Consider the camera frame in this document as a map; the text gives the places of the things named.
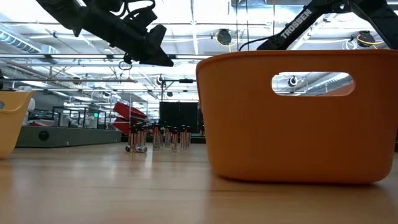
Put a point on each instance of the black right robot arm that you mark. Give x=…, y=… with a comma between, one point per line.
x=280, y=40

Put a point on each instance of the yellow plastic bin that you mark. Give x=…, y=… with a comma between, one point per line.
x=12, y=124

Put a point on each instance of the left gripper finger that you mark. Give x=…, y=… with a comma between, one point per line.
x=155, y=51

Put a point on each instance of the distant black framed workcell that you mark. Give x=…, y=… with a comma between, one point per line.
x=77, y=116

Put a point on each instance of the black metal frame stand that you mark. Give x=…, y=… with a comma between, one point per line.
x=186, y=81

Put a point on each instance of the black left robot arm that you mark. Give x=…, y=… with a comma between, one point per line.
x=59, y=9

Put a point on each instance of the orange plastic bin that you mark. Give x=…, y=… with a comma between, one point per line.
x=280, y=140

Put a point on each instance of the red tilted storage bin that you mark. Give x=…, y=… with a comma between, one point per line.
x=130, y=110
x=122, y=126

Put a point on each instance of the black backdrop panel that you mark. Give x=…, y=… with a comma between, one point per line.
x=178, y=115

